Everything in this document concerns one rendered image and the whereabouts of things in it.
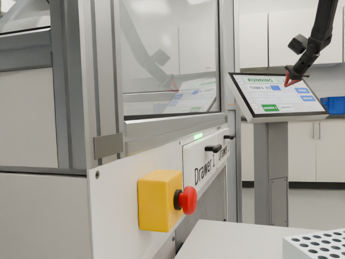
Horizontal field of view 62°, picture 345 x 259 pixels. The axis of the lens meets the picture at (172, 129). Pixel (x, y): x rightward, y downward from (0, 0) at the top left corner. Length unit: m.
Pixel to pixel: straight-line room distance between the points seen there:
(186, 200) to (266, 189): 1.29
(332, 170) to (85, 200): 3.74
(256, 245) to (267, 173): 1.11
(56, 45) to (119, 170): 0.16
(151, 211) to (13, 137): 0.19
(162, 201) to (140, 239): 0.07
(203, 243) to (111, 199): 0.26
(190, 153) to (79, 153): 0.33
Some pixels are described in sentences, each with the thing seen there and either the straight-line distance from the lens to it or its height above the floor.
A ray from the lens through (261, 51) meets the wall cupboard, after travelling 4.11.
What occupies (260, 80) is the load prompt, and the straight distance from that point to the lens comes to 1.65.
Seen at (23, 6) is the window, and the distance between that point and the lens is 0.39.
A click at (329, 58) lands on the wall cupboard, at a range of 4.26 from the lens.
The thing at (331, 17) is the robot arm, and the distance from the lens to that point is 1.23.
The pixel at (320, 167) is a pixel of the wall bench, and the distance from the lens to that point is 3.91.
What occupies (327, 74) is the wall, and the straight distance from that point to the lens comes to 4.60.
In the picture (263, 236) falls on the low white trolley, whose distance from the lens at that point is 0.61.
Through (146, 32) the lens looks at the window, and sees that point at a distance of 0.50.
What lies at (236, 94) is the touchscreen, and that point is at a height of 1.08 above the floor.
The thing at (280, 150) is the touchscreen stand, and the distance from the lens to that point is 1.69.
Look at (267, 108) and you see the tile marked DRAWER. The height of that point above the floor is 1.00.
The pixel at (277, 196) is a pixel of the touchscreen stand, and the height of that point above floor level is 0.52.
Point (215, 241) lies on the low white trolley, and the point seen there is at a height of 0.76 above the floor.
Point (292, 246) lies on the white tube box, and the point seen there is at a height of 0.79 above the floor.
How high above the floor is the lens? 1.00
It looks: 4 degrees down
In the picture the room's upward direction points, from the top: 2 degrees counter-clockwise
